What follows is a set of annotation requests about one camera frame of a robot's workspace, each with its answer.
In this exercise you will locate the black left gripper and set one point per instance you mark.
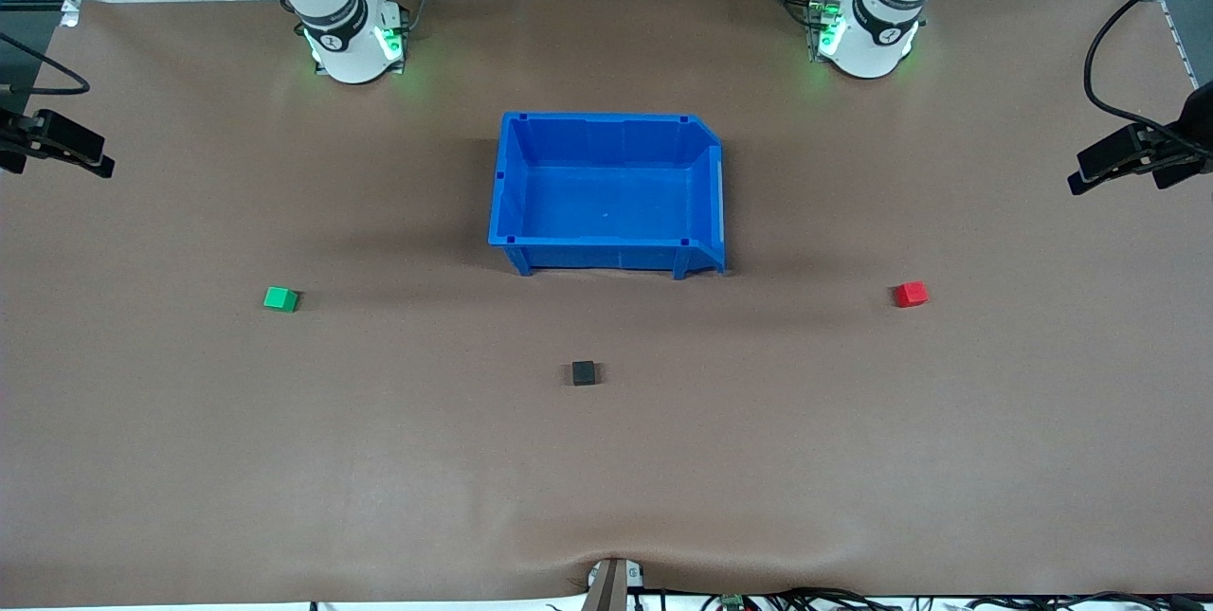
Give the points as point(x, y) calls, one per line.
point(1196, 131)

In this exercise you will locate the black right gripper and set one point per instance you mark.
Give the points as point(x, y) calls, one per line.
point(11, 132)

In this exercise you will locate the red cube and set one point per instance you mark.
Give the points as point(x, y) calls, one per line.
point(912, 294)

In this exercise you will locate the green cube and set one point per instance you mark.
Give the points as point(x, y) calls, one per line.
point(280, 298)

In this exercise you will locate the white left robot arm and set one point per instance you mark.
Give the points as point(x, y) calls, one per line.
point(867, 47)

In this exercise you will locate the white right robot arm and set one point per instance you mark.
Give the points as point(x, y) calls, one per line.
point(351, 52)

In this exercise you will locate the black cube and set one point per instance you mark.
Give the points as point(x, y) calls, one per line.
point(584, 372)

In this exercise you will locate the blue plastic storage bin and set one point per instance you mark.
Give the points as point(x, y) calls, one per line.
point(606, 204)

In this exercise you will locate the brown table mat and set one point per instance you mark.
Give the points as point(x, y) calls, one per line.
point(606, 478)

